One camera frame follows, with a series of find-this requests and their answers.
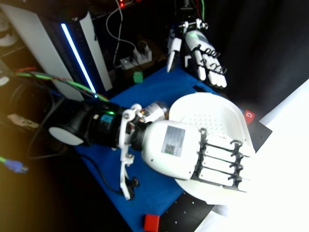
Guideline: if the blue cloth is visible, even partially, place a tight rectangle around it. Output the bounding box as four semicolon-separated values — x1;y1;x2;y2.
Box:
74;65;218;232

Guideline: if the red toy block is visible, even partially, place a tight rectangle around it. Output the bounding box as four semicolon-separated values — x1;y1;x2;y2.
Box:
143;214;161;232

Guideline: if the white power strip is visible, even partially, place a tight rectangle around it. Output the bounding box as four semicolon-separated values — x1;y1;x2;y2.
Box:
120;57;140;71

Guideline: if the white charger plug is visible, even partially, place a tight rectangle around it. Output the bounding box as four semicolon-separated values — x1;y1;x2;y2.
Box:
132;41;153;62

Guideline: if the red block with G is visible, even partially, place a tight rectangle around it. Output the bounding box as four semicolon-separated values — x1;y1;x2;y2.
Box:
244;110;256;125

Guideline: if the white column with blue light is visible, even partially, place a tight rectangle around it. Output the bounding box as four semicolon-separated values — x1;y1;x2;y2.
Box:
0;3;113;102

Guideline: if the white cable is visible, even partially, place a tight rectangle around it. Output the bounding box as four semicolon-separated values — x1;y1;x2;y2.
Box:
105;4;137;68

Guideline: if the blue cable connector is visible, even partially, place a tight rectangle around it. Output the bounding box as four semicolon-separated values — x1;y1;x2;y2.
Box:
4;158;29;174

